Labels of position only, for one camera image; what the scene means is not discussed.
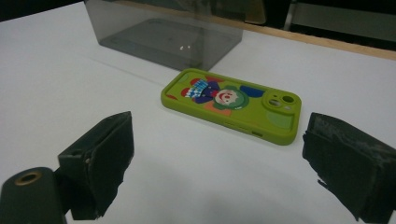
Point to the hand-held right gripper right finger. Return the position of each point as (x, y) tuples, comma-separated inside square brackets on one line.
[(351, 161)]

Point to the green cartoon phone case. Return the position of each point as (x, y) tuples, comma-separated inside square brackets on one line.
[(249, 115)]

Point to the transparent grey plastic box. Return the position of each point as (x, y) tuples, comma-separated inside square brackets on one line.
[(168, 37)]

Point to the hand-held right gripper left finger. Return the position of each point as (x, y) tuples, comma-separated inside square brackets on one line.
[(102, 161)]

